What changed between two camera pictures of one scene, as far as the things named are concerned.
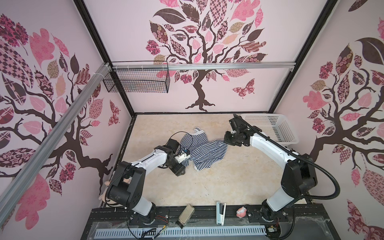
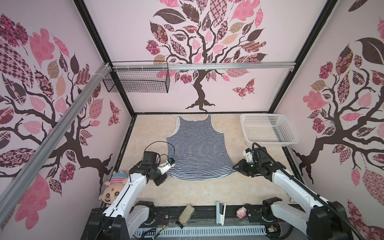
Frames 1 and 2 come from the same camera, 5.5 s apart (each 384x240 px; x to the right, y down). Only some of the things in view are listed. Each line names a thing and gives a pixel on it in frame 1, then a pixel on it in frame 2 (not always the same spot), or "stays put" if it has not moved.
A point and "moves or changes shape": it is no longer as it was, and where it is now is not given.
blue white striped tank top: [202, 152] moves or changes shape
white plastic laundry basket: [276, 126] stays put
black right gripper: [226, 139] → [242, 169]
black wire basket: [138, 77] stays put
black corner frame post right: [304, 55] stays put
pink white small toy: [241, 212] stays put
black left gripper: [178, 169] → [163, 177]
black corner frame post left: [103, 49] stays put
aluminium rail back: [199, 66] stays put
